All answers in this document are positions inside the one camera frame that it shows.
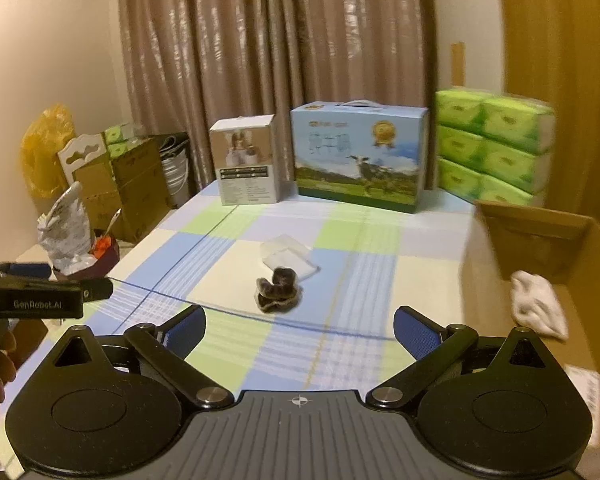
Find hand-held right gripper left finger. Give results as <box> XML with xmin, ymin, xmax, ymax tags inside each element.
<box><xmin>52</xmin><ymin>305</ymin><xmax>233</xmax><ymax>409</ymax></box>

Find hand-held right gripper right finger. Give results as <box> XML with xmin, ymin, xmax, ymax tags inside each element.
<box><xmin>366</xmin><ymin>307</ymin><xmax>551</xmax><ymax>409</ymax></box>

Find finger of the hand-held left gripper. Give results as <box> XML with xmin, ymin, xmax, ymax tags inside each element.
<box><xmin>80</xmin><ymin>278</ymin><xmax>115</xmax><ymax>302</ymax></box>
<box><xmin>0</xmin><ymin>262</ymin><xmax>51</xmax><ymax>278</ymax></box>

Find dark fuzzy sock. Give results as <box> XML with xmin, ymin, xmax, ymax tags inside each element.
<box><xmin>254</xmin><ymin>267</ymin><xmax>301</xmax><ymax>312</ymax></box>

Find white sock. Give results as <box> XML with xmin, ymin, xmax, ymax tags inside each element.
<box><xmin>510</xmin><ymin>270</ymin><xmax>570</xmax><ymax>343</ymax></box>

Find brown cardboard box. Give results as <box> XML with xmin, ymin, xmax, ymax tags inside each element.
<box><xmin>459</xmin><ymin>200</ymin><xmax>600</xmax><ymax>446</ymax></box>

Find dark red container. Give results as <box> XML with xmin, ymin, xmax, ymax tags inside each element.
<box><xmin>52</xmin><ymin>230</ymin><xmax>121</xmax><ymax>281</ymax></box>

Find crumpled white plastic bag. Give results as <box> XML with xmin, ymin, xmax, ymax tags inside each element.
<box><xmin>37</xmin><ymin>181</ymin><xmax>98</xmax><ymax>273</ymax></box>

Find metal spoon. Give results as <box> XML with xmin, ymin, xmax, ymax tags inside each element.
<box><xmin>102</xmin><ymin>208</ymin><xmax>122</xmax><ymax>241</ymax></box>

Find small brown cardboard carton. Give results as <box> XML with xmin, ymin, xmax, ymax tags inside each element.
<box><xmin>74</xmin><ymin>160</ymin><xmax>123</xmax><ymax>231</ymax></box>

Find closed brown cardboard carton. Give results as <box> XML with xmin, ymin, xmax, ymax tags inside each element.
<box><xmin>109</xmin><ymin>137</ymin><xmax>176</xmax><ymax>242</ymax></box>

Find yellow plastic bag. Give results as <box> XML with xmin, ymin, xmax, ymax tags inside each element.
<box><xmin>21</xmin><ymin>104</ymin><xmax>77</xmax><ymax>201</ymax></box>

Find white carved board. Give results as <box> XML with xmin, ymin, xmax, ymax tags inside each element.
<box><xmin>57</xmin><ymin>132</ymin><xmax>106</xmax><ymax>181</ymax></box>

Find clear plastic bag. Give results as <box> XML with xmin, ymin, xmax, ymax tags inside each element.
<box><xmin>260</xmin><ymin>234</ymin><xmax>321</xmax><ymax>281</ymax></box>

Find white bucket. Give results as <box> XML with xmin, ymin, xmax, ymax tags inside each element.
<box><xmin>160</xmin><ymin>152</ymin><xmax>190</xmax><ymax>208</ymax></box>

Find green tissue pack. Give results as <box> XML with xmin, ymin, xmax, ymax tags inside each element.
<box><xmin>104</xmin><ymin>124</ymin><xmax>143</xmax><ymax>157</ymax></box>

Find small white product box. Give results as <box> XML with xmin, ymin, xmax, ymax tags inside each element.
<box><xmin>209</xmin><ymin>114</ymin><xmax>277</xmax><ymax>206</ymax></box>

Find blue milk carton box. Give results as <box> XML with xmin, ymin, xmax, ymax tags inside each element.
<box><xmin>290</xmin><ymin>101</ymin><xmax>429</xmax><ymax>215</ymax></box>

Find stack of green tissue packs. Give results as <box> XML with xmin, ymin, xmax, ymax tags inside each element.
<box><xmin>434</xmin><ymin>89</ymin><xmax>556</xmax><ymax>207</ymax></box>

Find wooden strip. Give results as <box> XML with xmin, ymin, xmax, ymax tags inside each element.
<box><xmin>451</xmin><ymin>41</ymin><xmax>467</xmax><ymax>92</ymax></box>

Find brown shiny curtain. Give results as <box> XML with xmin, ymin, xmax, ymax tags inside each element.
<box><xmin>116</xmin><ymin>0</ymin><xmax>438</xmax><ymax>196</ymax></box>

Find wooden wardrobe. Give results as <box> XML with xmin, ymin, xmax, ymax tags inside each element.
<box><xmin>495</xmin><ymin>0</ymin><xmax>600</xmax><ymax>251</ymax></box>

